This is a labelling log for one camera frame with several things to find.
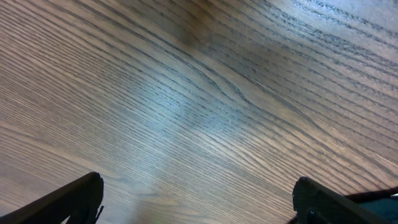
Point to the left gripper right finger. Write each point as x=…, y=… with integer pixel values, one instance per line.
x=315, y=203

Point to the black t-shirt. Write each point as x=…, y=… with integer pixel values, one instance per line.
x=382, y=203

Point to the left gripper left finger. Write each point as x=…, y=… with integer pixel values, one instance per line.
x=77, y=202

